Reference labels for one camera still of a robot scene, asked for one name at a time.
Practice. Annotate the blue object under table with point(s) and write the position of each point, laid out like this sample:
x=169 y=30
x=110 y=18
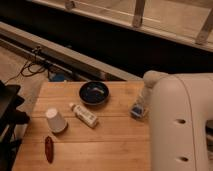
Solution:
x=56 y=77

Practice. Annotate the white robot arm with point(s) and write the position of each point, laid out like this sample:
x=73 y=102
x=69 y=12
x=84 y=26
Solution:
x=179 y=106

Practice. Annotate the black stand at left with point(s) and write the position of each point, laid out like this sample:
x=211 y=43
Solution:
x=10 y=117

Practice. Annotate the red pepper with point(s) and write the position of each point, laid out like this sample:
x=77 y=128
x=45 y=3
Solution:
x=49 y=149

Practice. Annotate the wooden frame post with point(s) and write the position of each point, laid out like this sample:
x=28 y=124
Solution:
x=138 y=13
x=205 y=30

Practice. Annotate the wooden frame post right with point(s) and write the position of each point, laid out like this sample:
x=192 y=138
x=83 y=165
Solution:
x=205 y=30

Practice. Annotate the clear plastic bottle blue label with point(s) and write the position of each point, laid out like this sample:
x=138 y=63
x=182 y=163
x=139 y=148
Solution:
x=140 y=106

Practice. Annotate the metal floor rail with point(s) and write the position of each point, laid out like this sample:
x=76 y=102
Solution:
x=66 y=55

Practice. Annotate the small white bottle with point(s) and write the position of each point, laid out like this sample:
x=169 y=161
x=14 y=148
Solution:
x=84 y=115

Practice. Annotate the dark blue bowl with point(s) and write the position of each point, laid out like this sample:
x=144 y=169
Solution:
x=94 y=93

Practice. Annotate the white paper cup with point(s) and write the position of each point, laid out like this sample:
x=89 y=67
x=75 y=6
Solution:
x=55 y=120

